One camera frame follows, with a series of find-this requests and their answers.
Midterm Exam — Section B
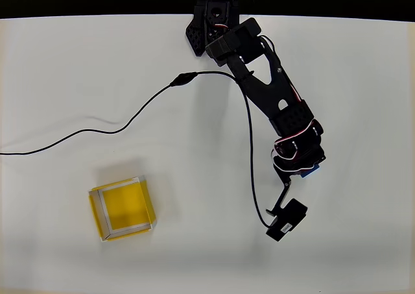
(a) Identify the blue block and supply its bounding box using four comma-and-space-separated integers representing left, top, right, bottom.
300, 164, 322, 178

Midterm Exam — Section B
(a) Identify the yellow open paper box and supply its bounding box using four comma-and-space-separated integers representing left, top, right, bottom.
88, 175, 158, 243

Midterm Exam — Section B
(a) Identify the black camera cable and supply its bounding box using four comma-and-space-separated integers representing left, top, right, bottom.
0, 70, 276, 228

